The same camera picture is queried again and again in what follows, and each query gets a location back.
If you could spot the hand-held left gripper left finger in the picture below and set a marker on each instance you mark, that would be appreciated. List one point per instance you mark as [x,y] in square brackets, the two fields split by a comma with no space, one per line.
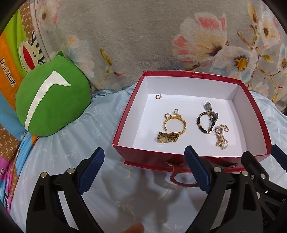
[90,172]

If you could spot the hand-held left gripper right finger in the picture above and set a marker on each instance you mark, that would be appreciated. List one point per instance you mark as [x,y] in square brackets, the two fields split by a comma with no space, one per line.
[198,170]

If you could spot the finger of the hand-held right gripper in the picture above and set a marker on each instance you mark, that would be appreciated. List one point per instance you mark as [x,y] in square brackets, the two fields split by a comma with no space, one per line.
[251,161]
[279,154]

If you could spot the red cardboard box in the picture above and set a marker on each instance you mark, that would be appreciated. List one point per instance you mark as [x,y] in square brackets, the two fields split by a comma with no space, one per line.
[154,161]

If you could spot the person's left hand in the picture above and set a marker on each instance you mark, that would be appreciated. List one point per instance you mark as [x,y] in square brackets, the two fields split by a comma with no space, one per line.
[134,229]

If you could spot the light blue bedsheet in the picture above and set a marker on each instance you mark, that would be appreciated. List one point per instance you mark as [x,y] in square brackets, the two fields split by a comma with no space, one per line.
[89,134]

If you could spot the gold wristwatch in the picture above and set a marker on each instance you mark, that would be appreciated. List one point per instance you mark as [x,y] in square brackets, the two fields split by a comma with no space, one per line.
[162,137]

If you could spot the green round pillow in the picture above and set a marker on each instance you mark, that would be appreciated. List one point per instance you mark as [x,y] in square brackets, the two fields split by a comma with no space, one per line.
[56,107]

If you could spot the colourful printed cloth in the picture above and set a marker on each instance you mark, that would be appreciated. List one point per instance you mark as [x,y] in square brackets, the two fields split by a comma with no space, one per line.
[13,56]

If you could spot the grey floral blanket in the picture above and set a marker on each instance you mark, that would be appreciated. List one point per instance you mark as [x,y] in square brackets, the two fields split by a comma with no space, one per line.
[145,33]

